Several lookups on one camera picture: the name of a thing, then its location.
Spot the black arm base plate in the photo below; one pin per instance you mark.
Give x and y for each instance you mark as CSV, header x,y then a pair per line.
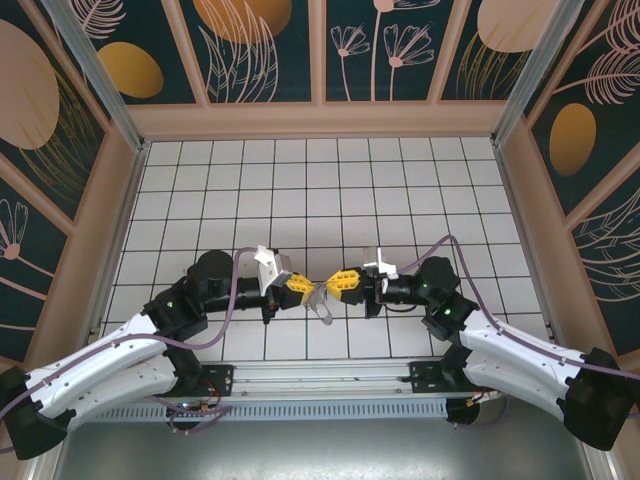
x,y
220,380
422,375

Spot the small metal key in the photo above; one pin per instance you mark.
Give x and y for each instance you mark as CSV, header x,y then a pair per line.
x,y
314,304

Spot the aluminium mounting rail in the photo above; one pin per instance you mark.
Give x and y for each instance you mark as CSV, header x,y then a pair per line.
x,y
320,375

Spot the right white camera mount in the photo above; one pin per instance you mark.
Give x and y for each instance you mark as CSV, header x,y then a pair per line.
x,y
387,267

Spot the aluminium corner post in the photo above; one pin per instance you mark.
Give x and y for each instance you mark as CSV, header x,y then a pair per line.
x,y
530,70
100,75

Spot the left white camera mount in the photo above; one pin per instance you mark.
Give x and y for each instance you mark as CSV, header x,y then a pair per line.
x,y
266,267

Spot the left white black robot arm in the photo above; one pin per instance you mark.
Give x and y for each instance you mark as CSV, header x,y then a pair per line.
x,y
115,391

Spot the grey metal shelf plate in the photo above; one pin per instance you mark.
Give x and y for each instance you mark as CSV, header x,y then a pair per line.
x,y
320,450

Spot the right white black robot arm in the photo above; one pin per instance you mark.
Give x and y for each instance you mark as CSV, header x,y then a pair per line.
x,y
520,381

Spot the aluminium side rail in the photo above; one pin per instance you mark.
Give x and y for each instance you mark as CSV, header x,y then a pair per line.
x,y
112,255

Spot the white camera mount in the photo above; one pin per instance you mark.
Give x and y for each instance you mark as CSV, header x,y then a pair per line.
x,y
266,267
387,267

